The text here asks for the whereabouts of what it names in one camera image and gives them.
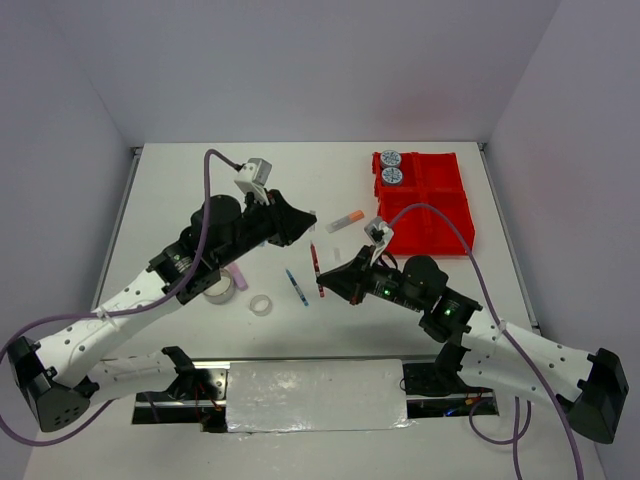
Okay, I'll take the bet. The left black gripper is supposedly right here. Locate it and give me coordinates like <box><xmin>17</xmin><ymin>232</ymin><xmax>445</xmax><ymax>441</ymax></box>
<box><xmin>214</xmin><ymin>187</ymin><xmax>317</xmax><ymax>268</ymax></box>

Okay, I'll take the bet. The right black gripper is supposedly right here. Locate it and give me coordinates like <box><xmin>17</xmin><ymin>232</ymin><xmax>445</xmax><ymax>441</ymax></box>
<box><xmin>317</xmin><ymin>244</ymin><xmax>424</xmax><ymax>311</ymax></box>

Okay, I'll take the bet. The red pen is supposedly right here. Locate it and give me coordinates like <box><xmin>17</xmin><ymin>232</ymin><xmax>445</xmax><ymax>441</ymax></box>
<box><xmin>310</xmin><ymin>242</ymin><xmax>325</xmax><ymax>298</ymax></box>

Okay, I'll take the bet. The blue pen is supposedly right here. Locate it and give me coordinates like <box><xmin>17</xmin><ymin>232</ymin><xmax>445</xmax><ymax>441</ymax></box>
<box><xmin>285</xmin><ymin>268</ymin><xmax>309</xmax><ymax>307</ymax></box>

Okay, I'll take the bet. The blue patterned tape roll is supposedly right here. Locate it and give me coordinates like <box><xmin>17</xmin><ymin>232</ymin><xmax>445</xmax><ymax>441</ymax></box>
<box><xmin>380</xmin><ymin>167</ymin><xmax>404</xmax><ymax>187</ymax></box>
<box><xmin>379</xmin><ymin>150</ymin><xmax>402</xmax><ymax>169</ymax></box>

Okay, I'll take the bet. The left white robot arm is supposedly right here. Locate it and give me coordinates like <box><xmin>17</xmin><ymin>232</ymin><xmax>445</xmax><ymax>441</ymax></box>
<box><xmin>7</xmin><ymin>190</ymin><xmax>317</xmax><ymax>432</ymax></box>

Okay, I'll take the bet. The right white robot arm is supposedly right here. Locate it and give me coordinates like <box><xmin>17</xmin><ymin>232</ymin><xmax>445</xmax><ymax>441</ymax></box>
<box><xmin>317</xmin><ymin>246</ymin><xmax>629</xmax><ymax>444</ymax></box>

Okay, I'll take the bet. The orange grey highlighter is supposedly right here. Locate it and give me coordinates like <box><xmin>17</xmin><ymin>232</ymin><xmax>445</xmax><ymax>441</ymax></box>
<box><xmin>325</xmin><ymin>210</ymin><xmax>365</xmax><ymax>233</ymax></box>

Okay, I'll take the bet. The pink purple highlighter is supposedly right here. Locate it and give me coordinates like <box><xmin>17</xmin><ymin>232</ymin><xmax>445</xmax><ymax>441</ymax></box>
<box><xmin>227</xmin><ymin>263</ymin><xmax>248</xmax><ymax>291</ymax></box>

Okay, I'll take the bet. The small clear tape roll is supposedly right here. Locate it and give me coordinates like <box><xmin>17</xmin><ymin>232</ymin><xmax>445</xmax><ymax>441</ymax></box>
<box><xmin>249</xmin><ymin>294</ymin><xmax>273</xmax><ymax>317</ymax></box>

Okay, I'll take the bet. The large grey tape roll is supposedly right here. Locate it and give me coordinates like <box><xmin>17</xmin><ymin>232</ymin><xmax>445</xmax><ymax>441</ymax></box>
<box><xmin>202</xmin><ymin>269</ymin><xmax>236</xmax><ymax>305</ymax></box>

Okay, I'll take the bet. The red compartment bin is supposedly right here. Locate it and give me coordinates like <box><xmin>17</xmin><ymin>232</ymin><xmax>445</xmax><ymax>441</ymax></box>
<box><xmin>372</xmin><ymin>151</ymin><xmax>475</xmax><ymax>257</ymax></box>

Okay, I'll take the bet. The silver foil panel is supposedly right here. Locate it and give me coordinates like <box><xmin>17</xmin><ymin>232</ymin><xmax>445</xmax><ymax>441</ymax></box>
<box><xmin>226</xmin><ymin>359</ymin><xmax>410</xmax><ymax>433</ymax></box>

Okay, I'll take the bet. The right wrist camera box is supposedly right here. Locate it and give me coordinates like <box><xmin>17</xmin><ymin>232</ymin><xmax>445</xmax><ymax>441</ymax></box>
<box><xmin>364</xmin><ymin>216</ymin><xmax>394</xmax><ymax>263</ymax></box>

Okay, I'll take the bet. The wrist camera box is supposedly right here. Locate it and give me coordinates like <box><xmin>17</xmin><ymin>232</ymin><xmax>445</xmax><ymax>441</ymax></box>
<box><xmin>364</xmin><ymin>216</ymin><xmax>394</xmax><ymax>263</ymax></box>
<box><xmin>234</xmin><ymin>158</ymin><xmax>272</xmax><ymax>204</ymax></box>

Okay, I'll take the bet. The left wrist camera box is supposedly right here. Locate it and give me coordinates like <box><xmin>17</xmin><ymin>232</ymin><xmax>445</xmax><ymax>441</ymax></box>
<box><xmin>234</xmin><ymin>158</ymin><xmax>272</xmax><ymax>204</ymax></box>

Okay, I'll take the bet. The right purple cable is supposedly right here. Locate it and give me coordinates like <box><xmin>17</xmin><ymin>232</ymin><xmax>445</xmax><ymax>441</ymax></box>
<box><xmin>387</xmin><ymin>202</ymin><xmax>586</xmax><ymax>480</ymax></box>

